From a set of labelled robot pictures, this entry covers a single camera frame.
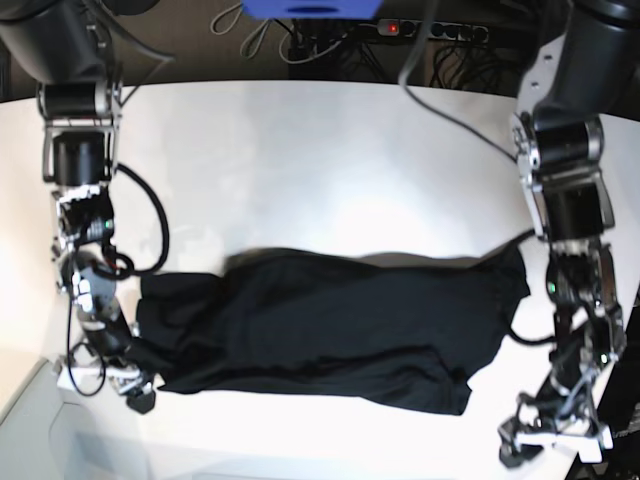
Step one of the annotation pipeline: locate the blue box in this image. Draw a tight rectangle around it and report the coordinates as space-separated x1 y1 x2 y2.
242 0 382 19

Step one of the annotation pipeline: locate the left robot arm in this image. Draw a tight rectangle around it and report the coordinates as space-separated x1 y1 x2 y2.
498 1 639 469

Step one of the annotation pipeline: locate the black t-shirt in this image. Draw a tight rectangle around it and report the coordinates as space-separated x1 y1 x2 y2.
127 248 530 416

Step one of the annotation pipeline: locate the white bin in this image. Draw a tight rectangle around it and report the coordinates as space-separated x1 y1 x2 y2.
1 360 150 479

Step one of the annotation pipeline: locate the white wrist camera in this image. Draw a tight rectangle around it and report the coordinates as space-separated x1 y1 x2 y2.
576 437 613 464
56 367 106 397

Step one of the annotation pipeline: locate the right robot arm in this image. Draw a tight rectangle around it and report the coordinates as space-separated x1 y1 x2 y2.
1 1 173 414

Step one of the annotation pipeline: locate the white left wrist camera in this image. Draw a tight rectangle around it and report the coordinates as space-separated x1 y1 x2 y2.
576 437 613 464

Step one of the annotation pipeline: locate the white power strip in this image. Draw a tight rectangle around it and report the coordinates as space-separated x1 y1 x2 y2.
375 19 490 44

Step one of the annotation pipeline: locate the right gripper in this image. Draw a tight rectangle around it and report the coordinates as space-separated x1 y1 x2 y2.
64 349 156 415

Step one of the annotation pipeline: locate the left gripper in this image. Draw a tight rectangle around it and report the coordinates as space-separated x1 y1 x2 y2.
498 389 613 469

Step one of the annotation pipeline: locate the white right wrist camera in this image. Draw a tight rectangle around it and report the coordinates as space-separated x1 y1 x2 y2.
56 367 106 397

